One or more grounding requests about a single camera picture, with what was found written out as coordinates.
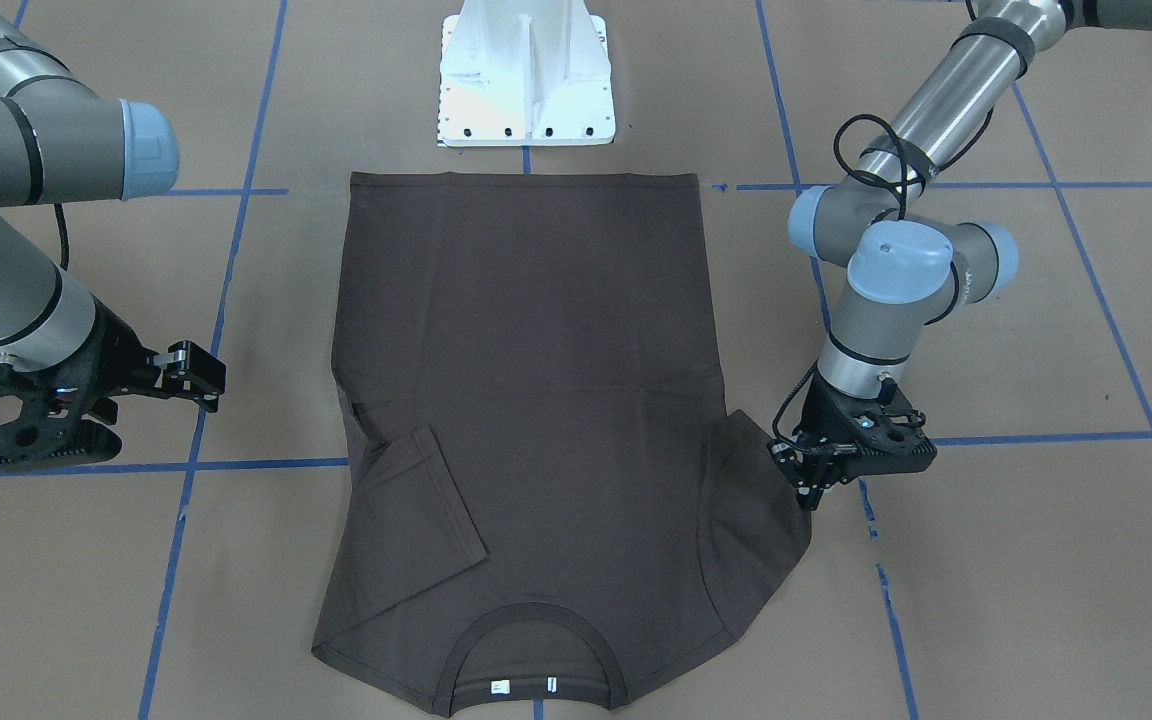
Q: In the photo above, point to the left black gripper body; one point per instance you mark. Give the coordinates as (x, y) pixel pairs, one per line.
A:
(820, 412)

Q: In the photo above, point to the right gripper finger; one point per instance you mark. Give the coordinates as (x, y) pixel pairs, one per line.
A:
(205, 397)
(187, 363)

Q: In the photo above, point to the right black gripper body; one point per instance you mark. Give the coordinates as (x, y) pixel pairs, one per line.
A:
(116, 352)

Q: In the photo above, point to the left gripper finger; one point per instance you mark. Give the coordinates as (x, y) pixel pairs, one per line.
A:
(812, 491)

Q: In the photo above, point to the dark brown t-shirt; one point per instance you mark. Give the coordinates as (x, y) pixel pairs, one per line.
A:
(549, 496)

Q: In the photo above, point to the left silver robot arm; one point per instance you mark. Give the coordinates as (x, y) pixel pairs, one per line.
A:
(904, 272)

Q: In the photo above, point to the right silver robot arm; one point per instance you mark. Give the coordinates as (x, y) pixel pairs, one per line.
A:
(60, 143)

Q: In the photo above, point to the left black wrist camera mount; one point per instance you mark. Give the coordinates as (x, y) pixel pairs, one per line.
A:
(879, 436)

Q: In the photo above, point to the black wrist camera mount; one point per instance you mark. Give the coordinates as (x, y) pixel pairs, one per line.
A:
(55, 418)
(879, 436)

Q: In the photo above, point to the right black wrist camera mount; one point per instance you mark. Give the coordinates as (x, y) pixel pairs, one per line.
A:
(55, 418)

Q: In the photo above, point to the white central pedestal column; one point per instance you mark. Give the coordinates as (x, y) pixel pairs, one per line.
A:
(525, 73)

